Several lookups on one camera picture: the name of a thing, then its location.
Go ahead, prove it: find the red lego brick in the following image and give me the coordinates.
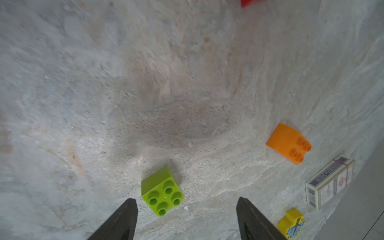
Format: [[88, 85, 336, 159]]
[[241, 0, 264, 8]]

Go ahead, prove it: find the orange curved lego brick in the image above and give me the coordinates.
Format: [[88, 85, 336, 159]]
[[266, 123, 312, 165]]

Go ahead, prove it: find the yellow clock lego piece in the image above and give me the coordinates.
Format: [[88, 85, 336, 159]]
[[278, 209, 305, 240]]

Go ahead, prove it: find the lime lego brick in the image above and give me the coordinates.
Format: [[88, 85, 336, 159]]
[[141, 166, 185, 217]]

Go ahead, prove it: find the white blue card box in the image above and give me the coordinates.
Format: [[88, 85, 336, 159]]
[[305, 155, 356, 211]]

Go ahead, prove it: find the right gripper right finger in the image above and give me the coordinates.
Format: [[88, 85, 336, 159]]
[[236, 197, 286, 240]]

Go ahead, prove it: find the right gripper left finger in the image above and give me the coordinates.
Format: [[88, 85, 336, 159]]
[[88, 199, 138, 240]]

